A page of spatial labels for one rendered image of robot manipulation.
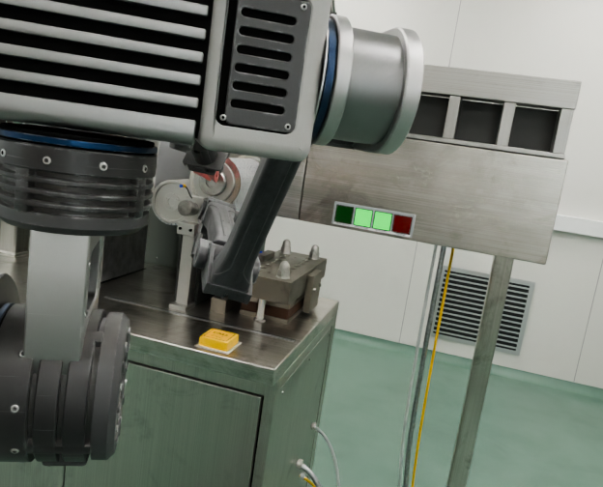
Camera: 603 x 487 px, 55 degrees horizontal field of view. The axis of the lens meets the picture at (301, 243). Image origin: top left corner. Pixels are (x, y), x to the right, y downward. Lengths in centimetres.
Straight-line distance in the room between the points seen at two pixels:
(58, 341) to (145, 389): 94
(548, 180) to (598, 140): 241
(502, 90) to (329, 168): 55
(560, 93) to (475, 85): 23
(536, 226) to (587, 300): 251
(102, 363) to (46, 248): 11
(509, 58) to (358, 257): 166
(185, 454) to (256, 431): 20
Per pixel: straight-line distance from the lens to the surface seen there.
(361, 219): 179
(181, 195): 162
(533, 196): 178
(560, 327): 428
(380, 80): 54
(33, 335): 55
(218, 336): 136
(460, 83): 178
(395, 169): 178
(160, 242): 205
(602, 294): 427
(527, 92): 179
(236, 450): 143
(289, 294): 150
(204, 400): 141
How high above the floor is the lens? 139
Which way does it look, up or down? 10 degrees down
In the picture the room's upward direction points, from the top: 8 degrees clockwise
